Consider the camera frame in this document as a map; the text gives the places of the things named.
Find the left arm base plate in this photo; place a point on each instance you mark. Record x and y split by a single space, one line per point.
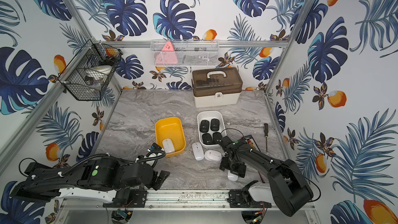
128 198

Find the black wire basket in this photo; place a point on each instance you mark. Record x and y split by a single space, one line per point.
74 78

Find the black handle screwdriver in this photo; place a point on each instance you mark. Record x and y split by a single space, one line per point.
266 131

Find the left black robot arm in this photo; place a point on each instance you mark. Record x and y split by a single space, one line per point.
98 173

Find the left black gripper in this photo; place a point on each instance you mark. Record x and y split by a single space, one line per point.
156 178

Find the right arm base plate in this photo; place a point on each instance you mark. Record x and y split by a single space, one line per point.
242 199

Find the black orange connector board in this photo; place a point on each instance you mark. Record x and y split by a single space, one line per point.
251 141

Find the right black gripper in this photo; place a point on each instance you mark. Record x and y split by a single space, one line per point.
239 170

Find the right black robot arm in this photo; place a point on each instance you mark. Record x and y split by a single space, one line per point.
287 188

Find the black mouse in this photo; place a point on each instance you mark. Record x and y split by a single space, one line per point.
207 139
216 137
204 126
215 125

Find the clear wall shelf basket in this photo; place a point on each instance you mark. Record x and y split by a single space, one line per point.
193 53

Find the brown lid storage case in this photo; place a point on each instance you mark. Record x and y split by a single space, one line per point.
216 87

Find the pink triangle object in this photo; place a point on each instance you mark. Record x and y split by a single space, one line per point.
167 56

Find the white bowl in basket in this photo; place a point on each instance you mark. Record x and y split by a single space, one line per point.
99 72

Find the white mouse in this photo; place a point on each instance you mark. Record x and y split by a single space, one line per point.
213 155
231 176
198 151
168 146

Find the white plastic bin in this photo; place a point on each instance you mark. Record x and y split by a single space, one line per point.
209 115

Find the yellow plastic bin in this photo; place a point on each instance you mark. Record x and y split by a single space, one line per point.
171 128

